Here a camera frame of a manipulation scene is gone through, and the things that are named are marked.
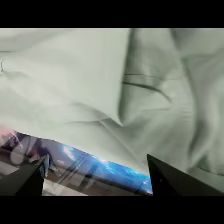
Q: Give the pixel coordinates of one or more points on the pale green shirt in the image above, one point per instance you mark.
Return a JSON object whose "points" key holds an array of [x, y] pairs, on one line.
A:
{"points": [[100, 83]]}

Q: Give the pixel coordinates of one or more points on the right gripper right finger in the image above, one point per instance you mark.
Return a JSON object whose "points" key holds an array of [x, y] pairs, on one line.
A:
{"points": [[176, 181]]}

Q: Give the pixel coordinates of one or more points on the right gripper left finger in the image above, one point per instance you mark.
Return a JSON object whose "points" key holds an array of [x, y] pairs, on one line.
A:
{"points": [[23, 180]]}

